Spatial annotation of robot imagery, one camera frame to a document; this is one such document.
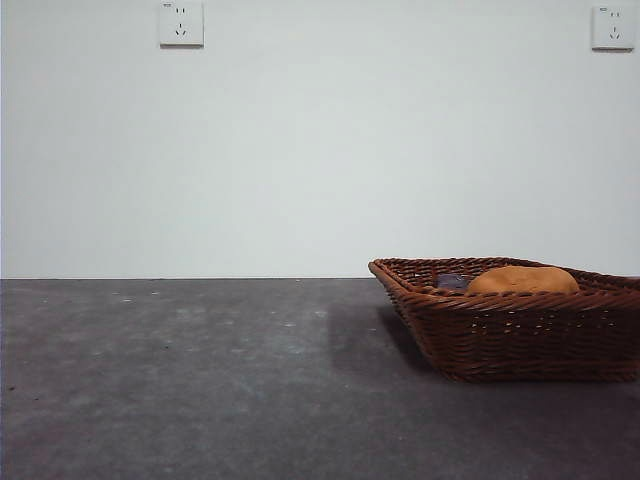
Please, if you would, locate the brown wicker basket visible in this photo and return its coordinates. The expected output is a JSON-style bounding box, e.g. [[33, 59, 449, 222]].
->
[[368, 256, 640, 384]]

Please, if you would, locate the white wall socket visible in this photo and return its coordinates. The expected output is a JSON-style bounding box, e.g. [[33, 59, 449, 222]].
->
[[591, 5, 636, 52], [159, 0, 205, 50]]

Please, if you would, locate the purple eggplant with green stem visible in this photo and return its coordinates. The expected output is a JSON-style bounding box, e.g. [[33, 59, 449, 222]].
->
[[433, 273, 471, 291]]

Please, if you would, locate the brown potato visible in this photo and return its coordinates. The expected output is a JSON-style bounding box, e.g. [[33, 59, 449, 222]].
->
[[467, 265, 581, 296]]

